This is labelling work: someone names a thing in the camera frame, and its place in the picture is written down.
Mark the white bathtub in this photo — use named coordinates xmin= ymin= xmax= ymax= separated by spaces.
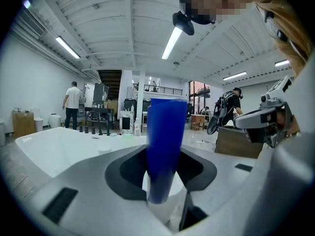
xmin=14 ymin=126 xmax=189 ymax=227

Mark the black bathtub faucet set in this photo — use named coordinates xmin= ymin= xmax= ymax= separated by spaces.
xmin=78 ymin=111 xmax=112 ymax=136

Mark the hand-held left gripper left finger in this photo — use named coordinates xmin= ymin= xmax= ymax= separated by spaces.
xmin=31 ymin=143 xmax=174 ymax=236

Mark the dark wooden cabinet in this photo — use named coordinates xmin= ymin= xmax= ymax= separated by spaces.
xmin=214 ymin=125 xmax=264 ymax=159

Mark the white marble cabinet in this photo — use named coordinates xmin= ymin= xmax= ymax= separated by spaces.
xmin=119 ymin=109 xmax=135 ymax=135

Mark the blue bottle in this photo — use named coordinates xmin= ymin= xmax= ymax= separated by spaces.
xmin=147 ymin=97 xmax=189 ymax=205

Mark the black table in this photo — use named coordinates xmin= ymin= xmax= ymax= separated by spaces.
xmin=85 ymin=106 xmax=115 ymax=130

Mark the black head-worn camera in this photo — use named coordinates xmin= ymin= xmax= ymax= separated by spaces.
xmin=172 ymin=10 xmax=195 ymax=36

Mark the clear plastic water bottle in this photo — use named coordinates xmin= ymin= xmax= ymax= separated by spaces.
xmin=134 ymin=118 xmax=142 ymax=137

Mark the round white toilet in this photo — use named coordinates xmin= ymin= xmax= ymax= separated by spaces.
xmin=48 ymin=114 xmax=62 ymax=129

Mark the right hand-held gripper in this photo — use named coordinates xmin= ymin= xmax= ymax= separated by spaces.
xmin=232 ymin=75 xmax=301 ymax=148

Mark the taped cardboard box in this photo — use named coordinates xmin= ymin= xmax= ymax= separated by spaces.
xmin=12 ymin=110 xmax=35 ymax=139

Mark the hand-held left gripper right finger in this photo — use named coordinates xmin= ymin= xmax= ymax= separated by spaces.
xmin=177 ymin=58 xmax=315 ymax=236

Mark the person's right hand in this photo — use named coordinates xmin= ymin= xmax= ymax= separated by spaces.
xmin=275 ymin=106 xmax=295 ymax=139

